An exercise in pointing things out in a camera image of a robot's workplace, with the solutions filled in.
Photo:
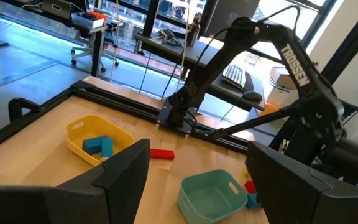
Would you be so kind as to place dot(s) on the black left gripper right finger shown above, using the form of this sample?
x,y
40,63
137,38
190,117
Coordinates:
x,y
306,202

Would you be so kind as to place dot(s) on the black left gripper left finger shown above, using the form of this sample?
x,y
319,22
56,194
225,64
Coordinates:
x,y
57,205

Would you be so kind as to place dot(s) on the blue block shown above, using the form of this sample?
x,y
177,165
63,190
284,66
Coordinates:
x,y
92,145
107,147
252,200

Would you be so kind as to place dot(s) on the long red block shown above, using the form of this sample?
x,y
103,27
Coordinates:
x,y
162,154

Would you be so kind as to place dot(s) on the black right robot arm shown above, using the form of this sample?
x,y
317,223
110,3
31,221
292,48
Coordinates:
x,y
297,68

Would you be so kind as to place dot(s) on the small red block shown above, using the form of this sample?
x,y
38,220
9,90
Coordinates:
x,y
250,186

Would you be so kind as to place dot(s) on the yellow plastic bin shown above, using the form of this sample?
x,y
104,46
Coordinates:
x,y
79,146

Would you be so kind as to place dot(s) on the teal plastic bin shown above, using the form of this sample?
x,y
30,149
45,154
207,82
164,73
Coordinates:
x,y
210,199

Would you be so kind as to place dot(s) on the white cardboard box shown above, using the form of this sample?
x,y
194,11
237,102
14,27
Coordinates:
x,y
281,77

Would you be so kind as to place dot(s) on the black computer mouse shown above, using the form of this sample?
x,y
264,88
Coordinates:
x,y
252,96

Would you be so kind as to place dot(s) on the computer keyboard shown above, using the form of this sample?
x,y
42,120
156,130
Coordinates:
x,y
235,76

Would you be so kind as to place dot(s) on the office chair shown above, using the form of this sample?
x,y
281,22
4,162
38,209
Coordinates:
x,y
85,53

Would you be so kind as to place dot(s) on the black standing desk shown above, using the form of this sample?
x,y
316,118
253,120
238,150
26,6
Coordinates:
x,y
97,53

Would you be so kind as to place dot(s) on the white box with orange items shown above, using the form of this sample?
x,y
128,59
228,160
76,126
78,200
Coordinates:
x,y
87,21

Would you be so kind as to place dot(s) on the black computer monitor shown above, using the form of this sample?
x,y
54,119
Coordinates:
x,y
228,17

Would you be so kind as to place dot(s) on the grey box with slot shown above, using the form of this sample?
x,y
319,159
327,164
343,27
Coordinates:
x,y
56,7

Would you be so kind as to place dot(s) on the dark pen cup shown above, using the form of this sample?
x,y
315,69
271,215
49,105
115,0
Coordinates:
x,y
193,34

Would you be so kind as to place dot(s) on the silver frame bracket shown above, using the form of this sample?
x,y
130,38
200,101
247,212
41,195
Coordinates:
x,y
284,145

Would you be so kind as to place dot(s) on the black diagonal frame brace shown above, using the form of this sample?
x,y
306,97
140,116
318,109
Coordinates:
x,y
253,122

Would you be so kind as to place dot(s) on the black table frame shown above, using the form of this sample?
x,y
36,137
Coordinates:
x,y
120,99

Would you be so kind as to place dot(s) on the black window frame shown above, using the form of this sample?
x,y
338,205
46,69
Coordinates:
x,y
151,15

